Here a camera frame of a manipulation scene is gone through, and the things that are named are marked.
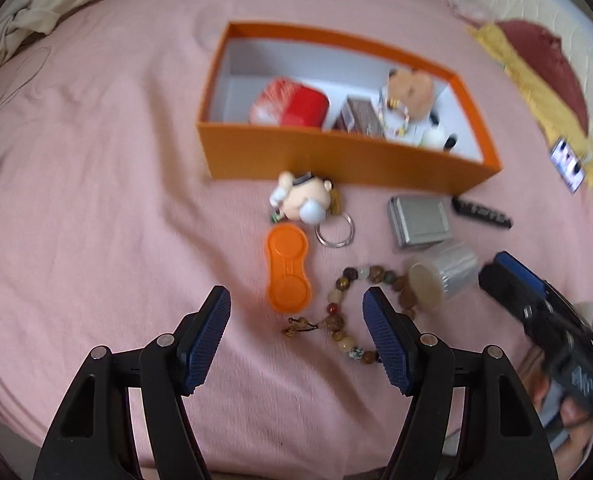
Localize cartoon head keychain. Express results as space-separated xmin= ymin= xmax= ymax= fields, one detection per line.
xmin=268 ymin=171 xmax=355 ymax=249

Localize orange cardboard box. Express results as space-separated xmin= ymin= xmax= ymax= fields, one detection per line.
xmin=196 ymin=21 xmax=503 ymax=196

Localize person's right hand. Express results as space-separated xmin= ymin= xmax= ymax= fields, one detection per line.
xmin=533 ymin=375 xmax=593 ymax=441

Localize silver metal tin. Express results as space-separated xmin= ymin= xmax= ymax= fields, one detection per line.
xmin=387 ymin=195 xmax=453 ymax=250

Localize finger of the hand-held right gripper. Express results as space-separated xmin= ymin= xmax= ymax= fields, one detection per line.
xmin=479 ymin=251 xmax=547 ymax=318

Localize yellow blanket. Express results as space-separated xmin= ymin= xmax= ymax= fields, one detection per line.
xmin=469 ymin=22 xmax=593 ymax=186

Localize pink bed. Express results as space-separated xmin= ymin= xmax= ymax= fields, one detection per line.
xmin=0 ymin=0 xmax=593 ymax=480

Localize orange plastic case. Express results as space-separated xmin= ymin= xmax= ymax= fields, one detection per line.
xmin=265 ymin=225 xmax=313 ymax=312

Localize dark red pillow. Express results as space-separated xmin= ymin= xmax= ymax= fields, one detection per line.
xmin=493 ymin=20 xmax=591 ymax=136

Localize beaded bracelet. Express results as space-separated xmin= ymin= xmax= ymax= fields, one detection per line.
xmin=282 ymin=265 xmax=419 ymax=367

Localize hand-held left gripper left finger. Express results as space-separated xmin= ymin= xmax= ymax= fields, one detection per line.
xmin=34 ymin=285 xmax=233 ymax=480

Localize cream cloth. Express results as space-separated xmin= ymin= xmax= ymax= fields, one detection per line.
xmin=0 ymin=0 xmax=170 ymax=83

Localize smartphone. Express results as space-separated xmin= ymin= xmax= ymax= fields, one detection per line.
xmin=549 ymin=137 xmax=588 ymax=194

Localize brown bear plush keychain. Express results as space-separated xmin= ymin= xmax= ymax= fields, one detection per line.
xmin=379 ymin=67 xmax=436 ymax=136

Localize clear plastic container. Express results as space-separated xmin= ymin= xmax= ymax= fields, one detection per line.
xmin=407 ymin=241 xmax=479 ymax=311

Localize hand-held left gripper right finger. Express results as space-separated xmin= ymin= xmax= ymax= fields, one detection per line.
xmin=362 ymin=287 xmax=559 ymax=480

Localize brown card box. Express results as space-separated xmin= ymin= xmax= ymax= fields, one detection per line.
xmin=332 ymin=96 xmax=387 ymax=137

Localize red pouch case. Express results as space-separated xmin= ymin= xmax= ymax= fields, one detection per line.
xmin=250 ymin=77 xmax=330 ymax=128

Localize white dog toy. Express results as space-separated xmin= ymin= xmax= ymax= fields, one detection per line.
xmin=416 ymin=115 xmax=459 ymax=152

